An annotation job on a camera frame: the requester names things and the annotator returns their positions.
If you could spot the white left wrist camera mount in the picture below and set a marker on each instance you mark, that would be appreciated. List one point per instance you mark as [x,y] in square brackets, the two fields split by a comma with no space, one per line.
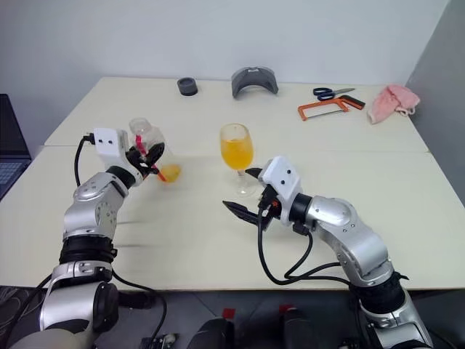
[109,143]

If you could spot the pink towel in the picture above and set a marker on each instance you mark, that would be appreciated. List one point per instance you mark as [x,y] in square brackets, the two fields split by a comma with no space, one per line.
[390,100]

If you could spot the small black device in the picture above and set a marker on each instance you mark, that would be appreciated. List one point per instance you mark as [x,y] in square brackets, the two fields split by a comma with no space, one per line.
[160,341]

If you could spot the black round tape roll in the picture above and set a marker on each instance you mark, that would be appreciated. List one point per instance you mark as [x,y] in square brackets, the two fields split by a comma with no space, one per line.
[187,86]

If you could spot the dark rounded shape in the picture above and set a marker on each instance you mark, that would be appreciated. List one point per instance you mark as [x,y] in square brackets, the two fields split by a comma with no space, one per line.
[294,329]
[212,332]

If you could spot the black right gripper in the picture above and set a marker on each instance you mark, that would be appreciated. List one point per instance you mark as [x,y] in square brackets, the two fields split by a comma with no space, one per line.
[269,207]

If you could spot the grey curved headband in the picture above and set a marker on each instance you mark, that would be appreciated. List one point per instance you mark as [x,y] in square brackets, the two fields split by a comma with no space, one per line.
[254,78]

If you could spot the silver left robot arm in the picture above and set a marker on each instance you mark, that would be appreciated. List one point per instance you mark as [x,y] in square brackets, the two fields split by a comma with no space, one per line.
[91,218]

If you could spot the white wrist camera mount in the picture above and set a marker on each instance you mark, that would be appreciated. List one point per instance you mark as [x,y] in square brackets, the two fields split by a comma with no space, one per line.
[109,143]
[281,181]

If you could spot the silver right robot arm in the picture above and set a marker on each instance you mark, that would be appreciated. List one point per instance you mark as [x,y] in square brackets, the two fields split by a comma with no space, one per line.
[356,240]

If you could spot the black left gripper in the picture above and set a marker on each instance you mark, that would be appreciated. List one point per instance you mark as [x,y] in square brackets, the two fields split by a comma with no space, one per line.
[136,160]

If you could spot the orange hacksaw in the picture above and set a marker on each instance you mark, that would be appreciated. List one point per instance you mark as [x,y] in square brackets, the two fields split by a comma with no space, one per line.
[309,107]

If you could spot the dark laptop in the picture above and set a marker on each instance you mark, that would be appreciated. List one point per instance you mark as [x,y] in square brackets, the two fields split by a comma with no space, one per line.
[11,145]

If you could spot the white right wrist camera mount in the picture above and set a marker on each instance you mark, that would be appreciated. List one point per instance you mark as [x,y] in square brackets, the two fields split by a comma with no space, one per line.
[281,181]

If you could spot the clear wine glass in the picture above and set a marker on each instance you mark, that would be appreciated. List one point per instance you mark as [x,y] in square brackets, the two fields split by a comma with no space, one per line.
[236,149]

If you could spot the clear plastic bottle red tape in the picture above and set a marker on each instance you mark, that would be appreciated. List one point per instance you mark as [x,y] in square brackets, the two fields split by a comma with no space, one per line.
[152,134]

